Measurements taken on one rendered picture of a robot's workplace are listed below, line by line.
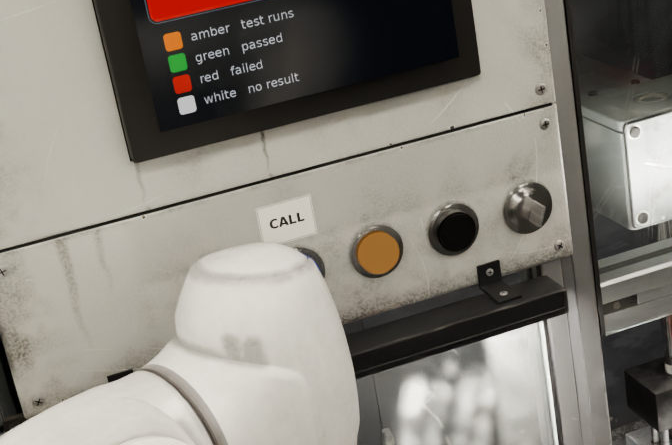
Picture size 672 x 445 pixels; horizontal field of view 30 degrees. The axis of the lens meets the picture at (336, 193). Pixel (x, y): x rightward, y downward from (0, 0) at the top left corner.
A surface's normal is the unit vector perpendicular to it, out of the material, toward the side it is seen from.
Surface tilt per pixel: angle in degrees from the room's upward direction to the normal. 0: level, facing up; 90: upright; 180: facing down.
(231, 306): 59
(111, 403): 8
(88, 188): 90
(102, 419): 6
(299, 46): 90
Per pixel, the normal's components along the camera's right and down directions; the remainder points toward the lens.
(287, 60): 0.31, 0.27
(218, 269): -0.20, -0.89
